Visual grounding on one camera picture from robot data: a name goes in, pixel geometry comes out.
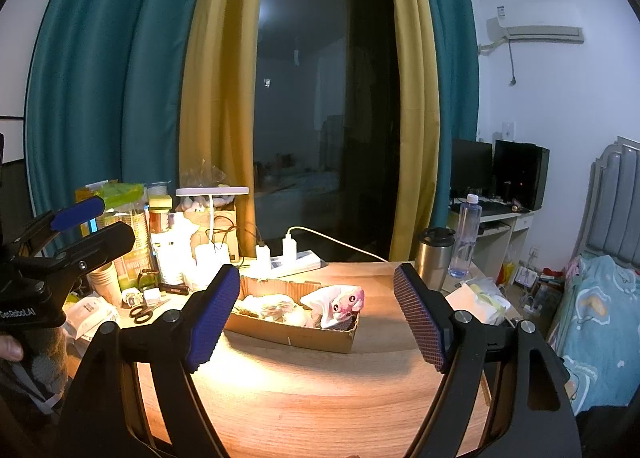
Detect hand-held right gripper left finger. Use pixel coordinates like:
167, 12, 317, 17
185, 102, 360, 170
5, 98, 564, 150
60, 264, 242, 458

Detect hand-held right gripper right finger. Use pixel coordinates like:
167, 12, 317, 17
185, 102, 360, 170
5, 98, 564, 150
392, 263, 583, 458

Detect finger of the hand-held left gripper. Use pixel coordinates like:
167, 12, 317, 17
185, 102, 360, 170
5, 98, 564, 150
25, 222, 137, 289
17, 195, 106, 255

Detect cardboard box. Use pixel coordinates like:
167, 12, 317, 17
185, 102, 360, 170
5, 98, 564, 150
223, 275, 361, 354

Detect person's left forearm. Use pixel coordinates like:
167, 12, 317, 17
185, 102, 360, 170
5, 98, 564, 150
0, 325, 71, 419

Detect person's left hand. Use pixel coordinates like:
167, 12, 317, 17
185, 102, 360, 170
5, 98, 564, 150
0, 333, 25, 361

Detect green printed canister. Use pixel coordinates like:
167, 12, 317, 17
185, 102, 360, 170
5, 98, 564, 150
112, 210, 151, 289

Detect stack of paper cups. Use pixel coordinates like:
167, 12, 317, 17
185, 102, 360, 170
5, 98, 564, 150
87, 262, 123, 309

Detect yellow green box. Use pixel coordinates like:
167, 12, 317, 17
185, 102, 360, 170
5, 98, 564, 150
75, 180, 148, 229

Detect stainless steel tumbler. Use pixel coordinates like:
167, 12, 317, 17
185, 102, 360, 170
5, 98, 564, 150
414, 227, 456, 293

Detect white yellow plastic bag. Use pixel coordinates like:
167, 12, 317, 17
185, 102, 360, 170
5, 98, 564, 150
444, 278, 512, 326

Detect red jar with yellow lid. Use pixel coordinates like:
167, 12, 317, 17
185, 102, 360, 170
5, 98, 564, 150
148, 195, 173, 239

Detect white plastic packet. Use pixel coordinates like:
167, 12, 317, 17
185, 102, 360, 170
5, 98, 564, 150
62, 290, 121, 341

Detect white textured container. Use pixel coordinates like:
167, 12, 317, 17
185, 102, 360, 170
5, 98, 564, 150
150, 233, 196, 289

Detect black scissors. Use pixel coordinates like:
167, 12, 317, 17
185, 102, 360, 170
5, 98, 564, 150
127, 299, 171, 325

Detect white pink plush toy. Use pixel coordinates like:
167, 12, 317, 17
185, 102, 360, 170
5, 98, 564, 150
300, 284, 366, 329

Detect brown paper bag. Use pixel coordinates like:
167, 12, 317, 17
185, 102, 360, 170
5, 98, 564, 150
190, 203, 238, 259

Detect clear plastic water bottle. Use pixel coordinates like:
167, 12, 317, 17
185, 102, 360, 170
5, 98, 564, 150
448, 193, 483, 279

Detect white power strip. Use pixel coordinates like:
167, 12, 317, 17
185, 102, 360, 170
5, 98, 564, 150
250, 250, 321, 279

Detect white computer desk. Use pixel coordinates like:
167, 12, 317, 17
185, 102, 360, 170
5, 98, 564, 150
447, 203, 533, 283

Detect white desk lamp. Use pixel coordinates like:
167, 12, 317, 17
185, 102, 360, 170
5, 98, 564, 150
175, 186, 250, 269

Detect clear plastic bag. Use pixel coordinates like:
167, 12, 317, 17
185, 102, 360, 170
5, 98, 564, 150
180, 158, 236, 189

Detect black keyboard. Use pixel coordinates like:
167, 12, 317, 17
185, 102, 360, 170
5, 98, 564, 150
450, 202, 516, 216

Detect teal curtain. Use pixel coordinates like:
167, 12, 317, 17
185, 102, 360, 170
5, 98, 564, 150
25, 0, 216, 259
415, 0, 481, 239

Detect black computer monitor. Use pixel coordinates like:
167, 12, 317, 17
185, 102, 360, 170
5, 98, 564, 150
451, 139, 493, 199

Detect black computer monitors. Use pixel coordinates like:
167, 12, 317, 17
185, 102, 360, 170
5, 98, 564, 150
492, 140, 550, 211

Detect blue printed blanket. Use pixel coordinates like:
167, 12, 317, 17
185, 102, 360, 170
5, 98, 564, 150
547, 254, 640, 416

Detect yellow curtain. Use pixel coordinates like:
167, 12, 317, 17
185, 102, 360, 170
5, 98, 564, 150
380, 0, 441, 263
177, 0, 271, 259

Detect grey padded headboard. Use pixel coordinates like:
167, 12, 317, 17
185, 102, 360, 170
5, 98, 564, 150
570, 135, 640, 271

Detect dark glass sliding door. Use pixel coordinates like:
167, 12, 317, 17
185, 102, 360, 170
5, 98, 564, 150
250, 0, 401, 259

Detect white air conditioner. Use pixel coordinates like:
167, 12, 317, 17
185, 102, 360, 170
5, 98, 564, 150
486, 18, 585, 46

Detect white charger with black cable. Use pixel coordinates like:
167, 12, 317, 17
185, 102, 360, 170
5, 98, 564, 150
210, 218, 271, 263

